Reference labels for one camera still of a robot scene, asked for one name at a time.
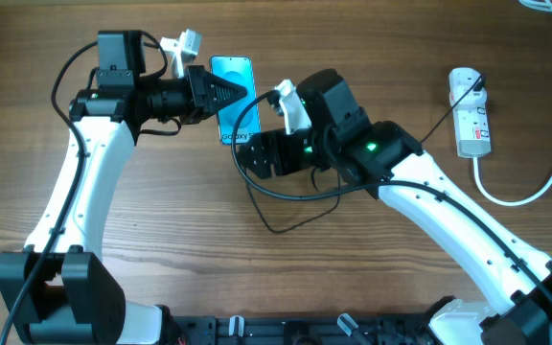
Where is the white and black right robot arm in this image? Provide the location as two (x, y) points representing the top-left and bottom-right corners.
(232, 69), (552, 344)

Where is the white power strip socket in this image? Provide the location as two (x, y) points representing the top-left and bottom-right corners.
(448, 67), (491, 158)

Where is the Galaxy S25 smartphone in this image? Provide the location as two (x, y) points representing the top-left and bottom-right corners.
(210, 56), (261, 146)

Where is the black USB-C charger cable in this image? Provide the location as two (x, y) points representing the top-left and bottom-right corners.
(244, 72), (487, 235)

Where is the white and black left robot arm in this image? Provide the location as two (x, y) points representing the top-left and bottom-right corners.
(0, 30), (246, 344)

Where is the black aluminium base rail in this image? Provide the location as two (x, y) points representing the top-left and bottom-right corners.
(159, 313), (440, 345)

